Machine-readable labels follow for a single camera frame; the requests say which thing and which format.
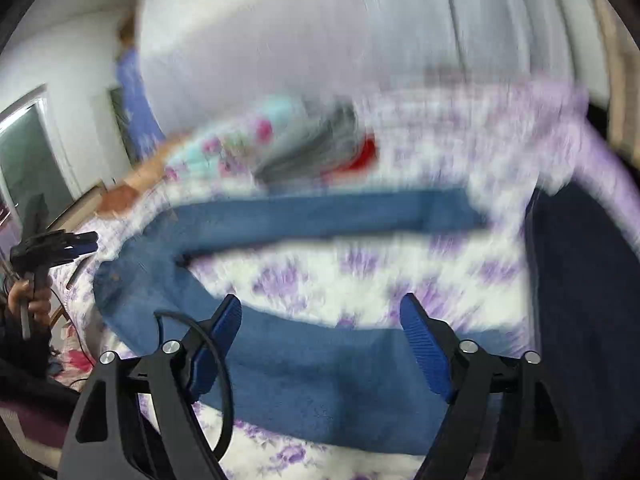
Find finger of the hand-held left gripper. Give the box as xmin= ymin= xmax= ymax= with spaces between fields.
xmin=74 ymin=232 xmax=99 ymax=257

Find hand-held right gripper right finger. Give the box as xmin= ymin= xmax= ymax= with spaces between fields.
xmin=399 ymin=293 xmax=572 ymax=480

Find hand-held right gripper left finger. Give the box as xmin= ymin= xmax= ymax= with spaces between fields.
xmin=57 ymin=295 xmax=243 ymax=480

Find blue pants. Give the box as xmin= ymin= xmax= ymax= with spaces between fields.
xmin=92 ymin=187 xmax=497 ymax=457

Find person's left forearm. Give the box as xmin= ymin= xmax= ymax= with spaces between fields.
xmin=0 ymin=317 xmax=56 ymax=401

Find person's left hand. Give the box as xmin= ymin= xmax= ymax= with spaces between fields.
xmin=7 ymin=280 xmax=54 ymax=332

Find purple floral bed sheet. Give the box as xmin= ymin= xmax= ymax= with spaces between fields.
xmin=50 ymin=79 xmax=628 ymax=480

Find window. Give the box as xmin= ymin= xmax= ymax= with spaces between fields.
xmin=0 ymin=86 xmax=83 ymax=223

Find blue hanging garment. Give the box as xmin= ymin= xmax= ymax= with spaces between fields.
xmin=115 ymin=46 xmax=167 ymax=162

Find dark navy cloth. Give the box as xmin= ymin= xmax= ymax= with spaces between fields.
xmin=524 ymin=179 xmax=640 ymax=480

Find red cloth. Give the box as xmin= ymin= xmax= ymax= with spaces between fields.
xmin=325 ymin=132 xmax=378 ymax=177

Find grey cloth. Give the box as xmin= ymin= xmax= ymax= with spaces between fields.
xmin=254 ymin=100 xmax=362 ymax=187

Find white curtain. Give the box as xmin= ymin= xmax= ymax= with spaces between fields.
xmin=360 ymin=0 xmax=583 ymax=92

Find black cable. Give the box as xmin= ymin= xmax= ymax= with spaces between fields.
xmin=153 ymin=311 xmax=235 ymax=466

